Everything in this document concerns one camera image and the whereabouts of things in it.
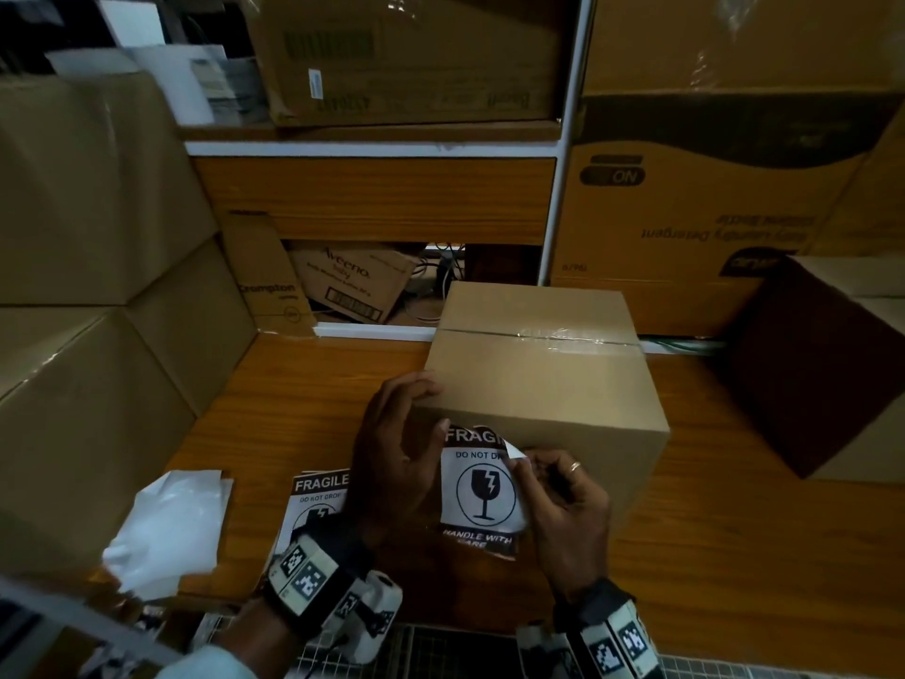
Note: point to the person's right hand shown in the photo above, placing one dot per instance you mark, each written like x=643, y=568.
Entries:
x=573, y=530

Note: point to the person's left hand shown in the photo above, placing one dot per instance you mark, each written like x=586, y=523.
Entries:
x=385, y=480

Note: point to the stack of fragile stickers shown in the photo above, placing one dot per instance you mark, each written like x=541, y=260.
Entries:
x=311, y=495

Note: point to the fragile sticker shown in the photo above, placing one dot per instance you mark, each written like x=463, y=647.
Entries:
x=481, y=495

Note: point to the squarish taped cardboard box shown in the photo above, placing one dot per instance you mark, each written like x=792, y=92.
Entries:
x=551, y=388

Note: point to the white backing paper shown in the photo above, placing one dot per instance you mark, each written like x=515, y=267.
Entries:
x=170, y=530

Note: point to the small taped cardboard box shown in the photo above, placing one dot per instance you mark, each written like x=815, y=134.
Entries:
x=198, y=325

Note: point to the medium taped cardboard box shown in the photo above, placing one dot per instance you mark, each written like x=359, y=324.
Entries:
x=85, y=445

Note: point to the large stapled cardboard box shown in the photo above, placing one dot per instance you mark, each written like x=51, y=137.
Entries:
x=92, y=197

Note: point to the person's left forearm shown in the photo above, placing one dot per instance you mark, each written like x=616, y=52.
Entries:
x=261, y=636

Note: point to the barcode printed cardboard box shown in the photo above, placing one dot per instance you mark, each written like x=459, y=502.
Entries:
x=353, y=282

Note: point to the flattened printed cardboard carton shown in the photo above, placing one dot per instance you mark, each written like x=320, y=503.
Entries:
x=265, y=275

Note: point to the person's white sleeve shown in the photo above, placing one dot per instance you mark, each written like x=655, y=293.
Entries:
x=208, y=664

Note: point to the large cardboard box dark band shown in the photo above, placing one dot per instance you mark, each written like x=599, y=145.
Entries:
x=672, y=233

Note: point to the large cardboard box white sticker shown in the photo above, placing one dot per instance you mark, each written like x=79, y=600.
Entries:
x=410, y=63

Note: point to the plastic wrapped cardboard box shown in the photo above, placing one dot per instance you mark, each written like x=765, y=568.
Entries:
x=742, y=42

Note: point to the right wrist tracker band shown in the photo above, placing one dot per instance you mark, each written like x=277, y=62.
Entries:
x=615, y=636

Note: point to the wrist tracker band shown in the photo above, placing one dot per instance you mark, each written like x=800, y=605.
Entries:
x=615, y=636
x=314, y=576

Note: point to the left wrist tracker band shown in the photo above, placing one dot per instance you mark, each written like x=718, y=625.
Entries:
x=314, y=576

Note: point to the crumpled paper scraps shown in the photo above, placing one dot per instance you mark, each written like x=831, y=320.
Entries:
x=124, y=643

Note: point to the stack of grey cards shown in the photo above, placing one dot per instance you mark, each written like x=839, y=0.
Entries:
x=233, y=91

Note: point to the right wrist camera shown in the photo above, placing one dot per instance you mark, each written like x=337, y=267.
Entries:
x=548, y=654

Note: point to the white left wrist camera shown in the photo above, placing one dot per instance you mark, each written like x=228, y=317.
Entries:
x=371, y=615

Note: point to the wooden shelf unit white frame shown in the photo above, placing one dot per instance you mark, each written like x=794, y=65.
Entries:
x=375, y=197

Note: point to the white frame bar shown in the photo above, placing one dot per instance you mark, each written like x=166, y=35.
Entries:
x=71, y=618

